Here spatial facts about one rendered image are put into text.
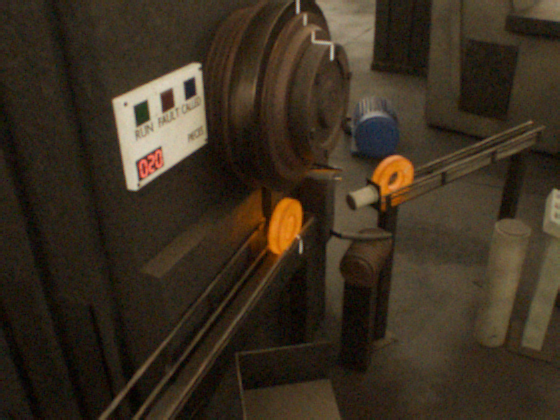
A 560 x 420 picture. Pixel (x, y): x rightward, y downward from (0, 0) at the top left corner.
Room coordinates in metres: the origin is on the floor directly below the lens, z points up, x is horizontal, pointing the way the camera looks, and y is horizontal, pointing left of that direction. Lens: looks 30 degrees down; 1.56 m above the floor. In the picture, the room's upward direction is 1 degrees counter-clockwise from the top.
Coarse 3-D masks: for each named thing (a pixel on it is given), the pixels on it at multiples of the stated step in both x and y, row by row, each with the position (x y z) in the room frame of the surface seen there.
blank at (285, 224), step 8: (288, 200) 1.35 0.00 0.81; (296, 200) 1.36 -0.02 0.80; (280, 208) 1.31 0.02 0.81; (288, 208) 1.31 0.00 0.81; (296, 208) 1.36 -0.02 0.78; (272, 216) 1.29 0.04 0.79; (280, 216) 1.29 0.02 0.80; (288, 216) 1.31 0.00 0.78; (296, 216) 1.36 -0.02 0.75; (272, 224) 1.28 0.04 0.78; (280, 224) 1.27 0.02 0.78; (288, 224) 1.36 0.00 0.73; (296, 224) 1.36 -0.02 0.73; (272, 232) 1.27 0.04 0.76; (280, 232) 1.27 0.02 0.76; (288, 232) 1.35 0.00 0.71; (296, 232) 1.36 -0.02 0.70; (272, 240) 1.26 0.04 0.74; (280, 240) 1.26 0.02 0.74; (288, 240) 1.31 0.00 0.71; (272, 248) 1.27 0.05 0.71; (280, 248) 1.26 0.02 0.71
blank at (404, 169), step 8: (384, 160) 1.67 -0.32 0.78; (392, 160) 1.66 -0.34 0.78; (400, 160) 1.67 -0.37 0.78; (384, 168) 1.64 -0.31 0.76; (392, 168) 1.66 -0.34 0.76; (400, 168) 1.67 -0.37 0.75; (408, 168) 1.69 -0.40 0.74; (376, 176) 1.64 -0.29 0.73; (384, 176) 1.64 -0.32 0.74; (400, 176) 1.69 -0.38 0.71; (408, 176) 1.69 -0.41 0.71; (384, 184) 1.64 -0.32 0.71; (392, 184) 1.70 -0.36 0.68; (400, 184) 1.68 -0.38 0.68; (384, 192) 1.64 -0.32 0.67; (392, 200) 1.66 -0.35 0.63
